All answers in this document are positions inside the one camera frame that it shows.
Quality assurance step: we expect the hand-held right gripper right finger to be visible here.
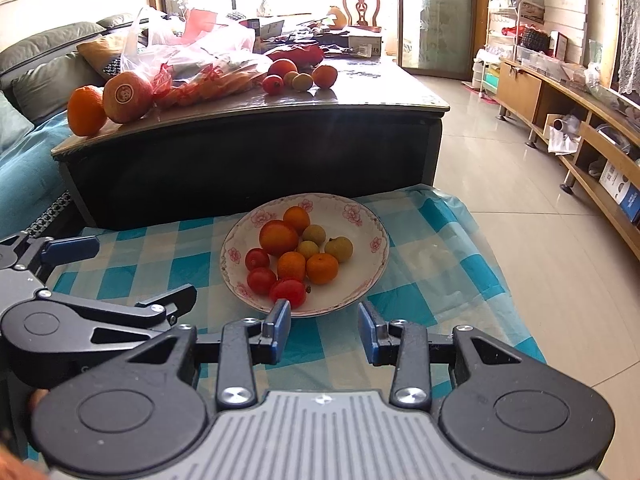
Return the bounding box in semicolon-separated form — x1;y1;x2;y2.
357;300;545;410

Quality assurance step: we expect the black basket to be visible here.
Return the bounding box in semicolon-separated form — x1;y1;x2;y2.
520;27;550;53

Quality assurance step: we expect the brown patterned cushion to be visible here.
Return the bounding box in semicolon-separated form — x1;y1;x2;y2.
76;32;131;81

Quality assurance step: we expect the large orange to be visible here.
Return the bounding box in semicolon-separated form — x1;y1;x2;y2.
66;86;108;137

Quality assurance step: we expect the white lace cloth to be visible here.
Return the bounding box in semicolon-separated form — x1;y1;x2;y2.
617;0;640;108

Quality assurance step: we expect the grey leather sofa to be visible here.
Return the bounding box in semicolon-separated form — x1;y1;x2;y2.
0;12;151;151

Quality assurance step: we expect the wooden TV cabinet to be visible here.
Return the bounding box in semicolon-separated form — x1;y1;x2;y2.
497;55;640;246

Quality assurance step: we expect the blue box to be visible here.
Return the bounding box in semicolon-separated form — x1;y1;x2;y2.
617;187;640;226

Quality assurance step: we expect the dark coffee table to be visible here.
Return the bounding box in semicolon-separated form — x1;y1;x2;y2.
50;55;451;231

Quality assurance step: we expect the white floral plate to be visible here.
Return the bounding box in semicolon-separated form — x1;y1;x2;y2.
220;193;390;319

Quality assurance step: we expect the white cardboard box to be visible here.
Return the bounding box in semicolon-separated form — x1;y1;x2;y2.
345;30;386;58

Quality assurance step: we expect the white plastic bag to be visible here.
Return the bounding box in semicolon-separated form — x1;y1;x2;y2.
120;7;256;78

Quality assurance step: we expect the wooden chair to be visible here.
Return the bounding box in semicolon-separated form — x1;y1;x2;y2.
342;0;383;31

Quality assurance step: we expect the stickered orange grapefruit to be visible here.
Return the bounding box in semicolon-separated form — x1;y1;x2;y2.
102;71;155;124

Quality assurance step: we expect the blue checked tablecloth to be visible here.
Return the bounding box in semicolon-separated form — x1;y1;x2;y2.
25;184;547;461

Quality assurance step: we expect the red cloth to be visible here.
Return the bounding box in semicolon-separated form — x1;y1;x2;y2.
265;45;326;68

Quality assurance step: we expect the white storage rack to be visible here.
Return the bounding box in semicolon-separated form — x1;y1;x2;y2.
472;0;521;98

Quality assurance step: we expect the white paper bundle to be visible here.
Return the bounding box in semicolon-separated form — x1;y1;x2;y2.
545;112;583;156

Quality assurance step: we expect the pink floor mat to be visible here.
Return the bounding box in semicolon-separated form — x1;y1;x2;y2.
462;82;501;106

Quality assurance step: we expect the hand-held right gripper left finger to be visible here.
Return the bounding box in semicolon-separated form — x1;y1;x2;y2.
107;299;292;410

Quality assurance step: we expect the glass sliding door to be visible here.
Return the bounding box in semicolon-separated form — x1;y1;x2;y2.
400;0;488;81

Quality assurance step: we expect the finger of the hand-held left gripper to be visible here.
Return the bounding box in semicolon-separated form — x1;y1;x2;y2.
0;232;100;283
35;284;198;357

